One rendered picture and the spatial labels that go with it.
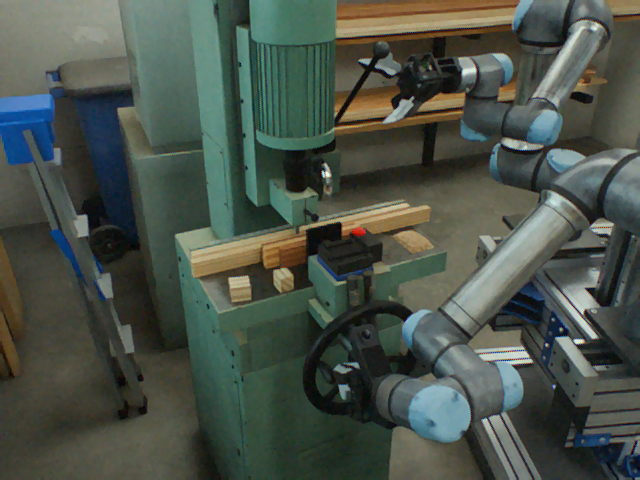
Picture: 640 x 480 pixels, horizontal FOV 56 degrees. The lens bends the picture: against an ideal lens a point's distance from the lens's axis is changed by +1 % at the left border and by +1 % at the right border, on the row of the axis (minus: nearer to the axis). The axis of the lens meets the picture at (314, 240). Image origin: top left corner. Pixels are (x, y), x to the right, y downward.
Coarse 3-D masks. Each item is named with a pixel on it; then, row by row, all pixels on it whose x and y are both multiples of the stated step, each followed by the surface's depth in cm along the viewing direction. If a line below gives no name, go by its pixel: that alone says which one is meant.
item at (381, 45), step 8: (376, 48) 119; (384, 48) 119; (376, 56) 120; (384, 56) 120; (368, 64) 125; (368, 72) 126; (360, 80) 129; (360, 88) 132; (352, 96) 135; (344, 104) 138; (344, 112) 141; (336, 120) 144; (328, 144) 152; (320, 152) 153; (328, 152) 154
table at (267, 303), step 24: (384, 240) 154; (432, 240) 154; (384, 264) 143; (408, 264) 145; (432, 264) 149; (216, 288) 134; (264, 288) 134; (312, 288) 135; (216, 312) 127; (240, 312) 129; (264, 312) 132; (288, 312) 135; (312, 312) 134
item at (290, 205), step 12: (276, 180) 145; (276, 192) 143; (288, 192) 139; (300, 192) 139; (312, 192) 139; (276, 204) 145; (288, 204) 138; (300, 204) 137; (312, 204) 139; (288, 216) 140; (300, 216) 139
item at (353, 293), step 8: (368, 272) 127; (352, 280) 124; (368, 280) 127; (352, 288) 125; (368, 288) 128; (352, 296) 126; (368, 296) 129; (352, 304) 127; (368, 320) 132; (376, 320) 132; (376, 328) 133
